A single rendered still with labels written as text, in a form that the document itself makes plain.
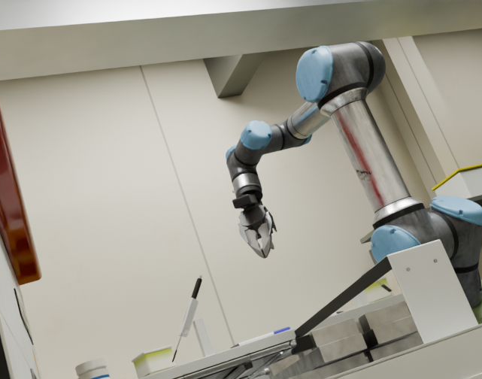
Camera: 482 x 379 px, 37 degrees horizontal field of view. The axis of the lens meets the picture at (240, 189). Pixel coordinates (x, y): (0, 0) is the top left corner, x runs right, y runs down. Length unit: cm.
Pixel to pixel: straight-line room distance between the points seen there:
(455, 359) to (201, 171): 413
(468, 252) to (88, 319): 320
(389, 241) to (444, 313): 43
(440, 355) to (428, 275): 14
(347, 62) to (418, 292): 66
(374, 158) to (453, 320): 54
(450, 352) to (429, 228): 54
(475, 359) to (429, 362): 7
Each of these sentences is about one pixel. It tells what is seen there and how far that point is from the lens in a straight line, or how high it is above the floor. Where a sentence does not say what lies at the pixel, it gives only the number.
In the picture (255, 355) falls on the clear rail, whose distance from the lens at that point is 116.
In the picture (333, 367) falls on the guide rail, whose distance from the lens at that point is 125.
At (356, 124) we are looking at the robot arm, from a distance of 156.
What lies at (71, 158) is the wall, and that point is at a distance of 489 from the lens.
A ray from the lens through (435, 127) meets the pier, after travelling 581.
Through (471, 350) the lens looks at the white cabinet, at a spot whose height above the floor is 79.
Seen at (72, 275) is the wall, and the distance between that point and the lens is 458.
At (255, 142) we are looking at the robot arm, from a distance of 189.
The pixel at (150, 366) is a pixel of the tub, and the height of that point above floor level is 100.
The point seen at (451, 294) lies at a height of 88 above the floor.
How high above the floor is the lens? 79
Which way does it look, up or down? 18 degrees up
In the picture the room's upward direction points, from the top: 20 degrees counter-clockwise
